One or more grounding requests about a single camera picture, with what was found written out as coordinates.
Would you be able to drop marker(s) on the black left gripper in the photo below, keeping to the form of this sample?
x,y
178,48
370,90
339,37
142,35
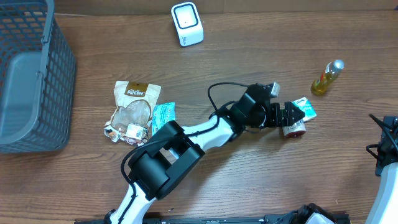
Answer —
x,y
278,119

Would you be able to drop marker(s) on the green lid jar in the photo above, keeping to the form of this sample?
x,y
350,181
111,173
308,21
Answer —
x,y
296,130

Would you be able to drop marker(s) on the teal Kleenex tissue pack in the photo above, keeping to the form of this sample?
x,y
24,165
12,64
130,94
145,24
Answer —
x,y
305,105

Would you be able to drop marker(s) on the silver capped amber bottle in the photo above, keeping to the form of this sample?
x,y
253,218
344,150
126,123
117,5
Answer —
x,y
330,74

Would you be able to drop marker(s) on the teal snack packet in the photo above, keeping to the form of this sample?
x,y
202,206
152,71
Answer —
x,y
162,114

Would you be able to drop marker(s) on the beige brown snack packet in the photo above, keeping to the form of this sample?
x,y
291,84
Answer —
x,y
132,118

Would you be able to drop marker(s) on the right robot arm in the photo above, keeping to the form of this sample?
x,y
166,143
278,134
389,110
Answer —
x,y
384,208

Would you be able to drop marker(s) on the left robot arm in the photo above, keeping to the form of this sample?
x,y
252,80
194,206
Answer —
x,y
155,168

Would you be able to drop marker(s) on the white barcode scanner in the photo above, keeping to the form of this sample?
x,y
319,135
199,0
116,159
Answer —
x,y
187,23

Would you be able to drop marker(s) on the grey plastic shopping basket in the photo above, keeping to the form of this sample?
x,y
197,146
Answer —
x,y
38,72

